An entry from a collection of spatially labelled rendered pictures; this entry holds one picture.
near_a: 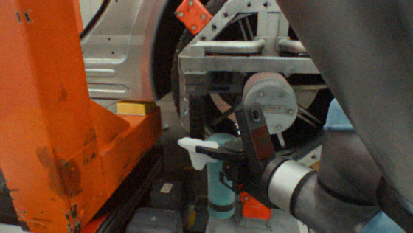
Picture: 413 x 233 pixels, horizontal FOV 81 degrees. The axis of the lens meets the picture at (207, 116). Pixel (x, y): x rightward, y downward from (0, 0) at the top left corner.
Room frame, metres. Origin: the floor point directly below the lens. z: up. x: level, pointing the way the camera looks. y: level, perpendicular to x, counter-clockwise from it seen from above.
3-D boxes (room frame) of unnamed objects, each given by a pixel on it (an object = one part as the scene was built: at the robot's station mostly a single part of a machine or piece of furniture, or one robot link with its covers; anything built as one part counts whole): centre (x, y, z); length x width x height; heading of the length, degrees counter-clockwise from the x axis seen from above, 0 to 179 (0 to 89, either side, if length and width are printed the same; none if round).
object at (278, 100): (0.66, -0.17, 0.85); 0.21 x 0.14 x 0.14; 170
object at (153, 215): (0.82, 0.17, 0.26); 0.42 x 0.18 x 0.35; 170
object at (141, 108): (1.08, 0.33, 0.71); 0.14 x 0.14 x 0.05; 80
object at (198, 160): (0.42, 0.02, 0.81); 0.09 x 0.03 x 0.06; 72
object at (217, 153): (0.40, -0.02, 0.83); 0.09 x 0.05 x 0.02; 72
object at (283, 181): (0.31, -0.13, 0.81); 0.08 x 0.05 x 0.08; 126
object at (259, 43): (0.63, -0.06, 1.03); 0.19 x 0.18 x 0.11; 170
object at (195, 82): (0.56, 0.02, 0.93); 0.09 x 0.05 x 0.05; 170
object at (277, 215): (0.90, -0.21, 0.32); 0.40 x 0.30 x 0.28; 80
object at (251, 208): (0.77, -0.19, 0.48); 0.16 x 0.12 x 0.17; 170
